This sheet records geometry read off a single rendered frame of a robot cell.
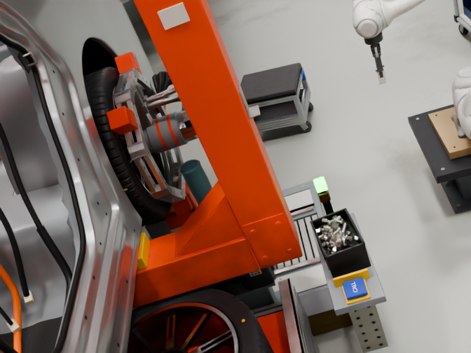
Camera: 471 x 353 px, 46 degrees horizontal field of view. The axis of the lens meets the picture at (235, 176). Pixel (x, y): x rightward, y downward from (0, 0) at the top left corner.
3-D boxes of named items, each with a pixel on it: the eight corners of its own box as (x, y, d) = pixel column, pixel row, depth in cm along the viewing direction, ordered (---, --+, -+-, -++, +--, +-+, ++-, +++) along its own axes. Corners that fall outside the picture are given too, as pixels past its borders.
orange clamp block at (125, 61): (126, 80, 236) (119, 60, 236) (143, 74, 235) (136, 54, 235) (120, 78, 229) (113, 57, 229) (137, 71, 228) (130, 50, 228)
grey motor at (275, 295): (198, 302, 258) (167, 250, 238) (284, 275, 252) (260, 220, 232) (198, 333, 243) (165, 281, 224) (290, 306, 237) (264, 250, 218)
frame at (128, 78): (174, 155, 269) (123, 57, 239) (186, 150, 268) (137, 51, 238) (170, 228, 225) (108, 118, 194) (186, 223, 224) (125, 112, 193)
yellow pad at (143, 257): (115, 251, 208) (109, 242, 205) (150, 241, 206) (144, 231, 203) (111, 279, 196) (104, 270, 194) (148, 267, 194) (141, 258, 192)
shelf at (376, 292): (312, 230, 218) (310, 225, 217) (355, 217, 216) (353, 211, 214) (336, 316, 183) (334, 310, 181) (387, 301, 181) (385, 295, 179)
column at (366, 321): (357, 333, 225) (331, 262, 202) (380, 326, 224) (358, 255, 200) (363, 353, 217) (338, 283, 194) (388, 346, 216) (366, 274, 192)
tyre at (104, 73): (127, 160, 282) (57, 54, 237) (171, 145, 278) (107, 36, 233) (125, 264, 234) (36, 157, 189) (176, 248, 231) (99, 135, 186)
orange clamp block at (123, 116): (115, 118, 206) (105, 112, 197) (134, 111, 205) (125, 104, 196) (120, 135, 205) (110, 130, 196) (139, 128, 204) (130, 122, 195)
